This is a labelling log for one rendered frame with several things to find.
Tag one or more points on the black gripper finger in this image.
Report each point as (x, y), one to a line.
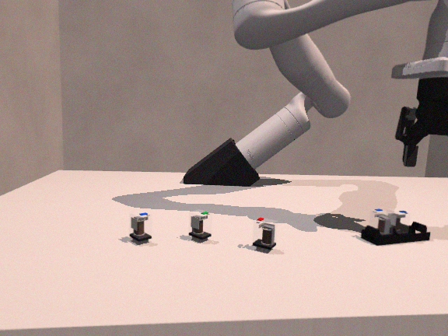
(413, 133)
(443, 120)

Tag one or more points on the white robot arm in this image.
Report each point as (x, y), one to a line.
(260, 24)

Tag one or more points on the clear relay with red button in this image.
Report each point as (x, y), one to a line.
(265, 233)

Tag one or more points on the black rack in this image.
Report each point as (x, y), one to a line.
(372, 235)

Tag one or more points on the clear relay with blue button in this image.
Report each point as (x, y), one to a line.
(140, 226)
(401, 220)
(383, 221)

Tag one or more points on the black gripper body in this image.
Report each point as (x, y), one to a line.
(433, 98)

